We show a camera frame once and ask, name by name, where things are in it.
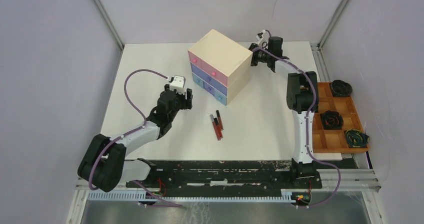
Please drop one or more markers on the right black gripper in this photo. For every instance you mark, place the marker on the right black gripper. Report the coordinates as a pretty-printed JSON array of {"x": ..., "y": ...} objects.
[{"x": 253, "y": 62}]

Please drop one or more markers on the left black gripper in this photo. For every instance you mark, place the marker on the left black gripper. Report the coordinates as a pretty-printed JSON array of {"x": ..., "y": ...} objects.
[{"x": 187, "y": 103}]

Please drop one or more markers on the silver red mascara tube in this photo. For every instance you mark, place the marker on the silver red mascara tube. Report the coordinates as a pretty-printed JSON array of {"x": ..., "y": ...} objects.
[{"x": 212, "y": 123}]

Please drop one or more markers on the pastel wooden drawer chest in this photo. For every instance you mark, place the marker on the pastel wooden drawer chest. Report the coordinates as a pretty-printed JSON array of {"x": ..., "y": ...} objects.
[{"x": 220, "y": 65}]

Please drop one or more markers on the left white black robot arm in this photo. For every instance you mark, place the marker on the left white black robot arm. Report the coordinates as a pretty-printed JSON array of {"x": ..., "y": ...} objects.
[{"x": 104, "y": 164}]

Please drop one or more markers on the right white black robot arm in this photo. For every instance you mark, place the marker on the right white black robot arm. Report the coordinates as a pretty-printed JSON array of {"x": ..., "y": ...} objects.
[{"x": 301, "y": 98}]

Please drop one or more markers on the dark red lip gloss tube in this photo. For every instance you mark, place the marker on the dark red lip gloss tube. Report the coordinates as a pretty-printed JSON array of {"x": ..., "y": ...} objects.
[{"x": 219, "y": 120}]

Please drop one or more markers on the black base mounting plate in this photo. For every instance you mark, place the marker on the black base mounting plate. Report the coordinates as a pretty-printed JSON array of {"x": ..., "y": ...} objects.
[{"x": 230, "y": 178}]

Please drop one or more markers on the black coiled band top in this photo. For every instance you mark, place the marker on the black coiled band top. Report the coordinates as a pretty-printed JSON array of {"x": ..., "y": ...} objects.
[{"x": 340, "y": 88}]

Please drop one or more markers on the black coiled band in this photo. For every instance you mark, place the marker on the black coiled band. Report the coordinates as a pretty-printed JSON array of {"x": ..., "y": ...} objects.
[
  {"x": 340, "y": 88},
  {"x": 331, "y": 120}
]

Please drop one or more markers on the black coiled band middle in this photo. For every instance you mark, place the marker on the black coiled band middle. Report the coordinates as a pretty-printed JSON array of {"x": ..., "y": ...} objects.
[{"x": 331, "y": 120}]

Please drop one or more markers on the orange wooden compartment tray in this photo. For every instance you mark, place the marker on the orange wooden compartment tray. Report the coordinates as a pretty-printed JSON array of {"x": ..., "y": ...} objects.
[{"x": 333, "y": 141}]

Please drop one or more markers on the green yellow coiled band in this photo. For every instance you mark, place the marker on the green yellow coiled band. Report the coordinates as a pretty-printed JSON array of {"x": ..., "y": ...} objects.
[{"x": 356, "y": 138}]

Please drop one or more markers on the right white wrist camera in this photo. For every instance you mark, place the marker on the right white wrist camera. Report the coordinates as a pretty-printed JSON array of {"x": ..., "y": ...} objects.
[{"x": 260, "y": 36}]

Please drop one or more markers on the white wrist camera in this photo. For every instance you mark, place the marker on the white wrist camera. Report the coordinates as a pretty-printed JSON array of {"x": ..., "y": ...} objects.
[
  {"x": 177, "y": 84},
  {"x": 260, "y": 36}
]

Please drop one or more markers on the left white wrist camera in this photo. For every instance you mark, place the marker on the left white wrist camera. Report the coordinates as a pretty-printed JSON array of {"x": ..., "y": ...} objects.
[{"x": 177, "y": 84}]

